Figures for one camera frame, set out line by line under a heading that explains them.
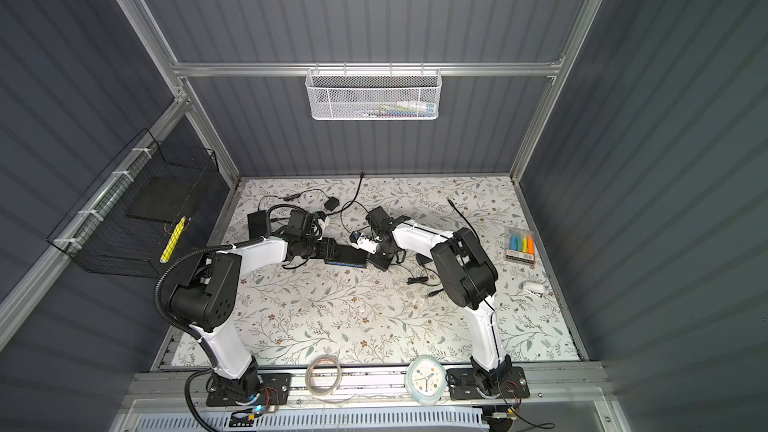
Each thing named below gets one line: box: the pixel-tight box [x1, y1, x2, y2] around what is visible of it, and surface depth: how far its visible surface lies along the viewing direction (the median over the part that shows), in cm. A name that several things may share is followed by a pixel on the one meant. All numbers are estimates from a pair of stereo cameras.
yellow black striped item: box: [159, 216, 187, 264], surface depth 71 cm
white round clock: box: [404, 355, 448, 406], surface depth 74 cm
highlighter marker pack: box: [504, 226, 536, 265], surface depth 101 cm
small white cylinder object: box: [522, 282, 545, 298], surface depth 91 cm
